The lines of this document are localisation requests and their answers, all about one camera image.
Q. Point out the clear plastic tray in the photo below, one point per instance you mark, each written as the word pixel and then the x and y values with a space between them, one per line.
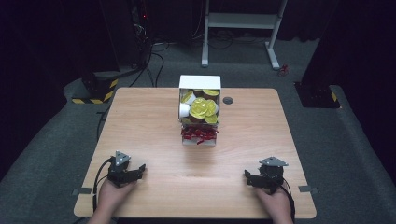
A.
pixel 199 141

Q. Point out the white metal stand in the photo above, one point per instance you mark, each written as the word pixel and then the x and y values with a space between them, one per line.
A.
pixel 239 21

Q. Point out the grey tape piece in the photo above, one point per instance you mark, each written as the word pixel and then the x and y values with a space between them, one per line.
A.
pixel 82 191
pixel 308 188

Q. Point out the person's right hand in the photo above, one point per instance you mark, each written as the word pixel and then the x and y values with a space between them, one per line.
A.
pixel 275 205

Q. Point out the white cardboard box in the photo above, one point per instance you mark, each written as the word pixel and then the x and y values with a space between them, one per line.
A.
pixel 199 82

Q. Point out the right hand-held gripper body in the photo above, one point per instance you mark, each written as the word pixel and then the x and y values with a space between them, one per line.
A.
pixel 271 174

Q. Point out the person's left hand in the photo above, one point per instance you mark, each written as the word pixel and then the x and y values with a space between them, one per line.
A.
pixel 112 194

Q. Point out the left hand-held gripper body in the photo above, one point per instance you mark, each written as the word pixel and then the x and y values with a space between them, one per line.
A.
pixel 120 165

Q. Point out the black-yellow striped stand base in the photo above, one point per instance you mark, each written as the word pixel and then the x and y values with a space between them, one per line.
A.
pixel 99 88

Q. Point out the small red floor object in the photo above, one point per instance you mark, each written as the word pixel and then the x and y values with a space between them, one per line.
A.
pixel 282 70

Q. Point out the pile of red packets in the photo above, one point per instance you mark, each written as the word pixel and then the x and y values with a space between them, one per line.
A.
pixel 199 133

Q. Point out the dark stand base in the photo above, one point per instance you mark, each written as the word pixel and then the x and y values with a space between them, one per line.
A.
pixel 316 95

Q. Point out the pile of yellow-lidded capsules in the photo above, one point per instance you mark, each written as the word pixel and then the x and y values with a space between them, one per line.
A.
pixel 201 107

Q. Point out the dark computer tower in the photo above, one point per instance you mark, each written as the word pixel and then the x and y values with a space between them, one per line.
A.
pixel 141 28

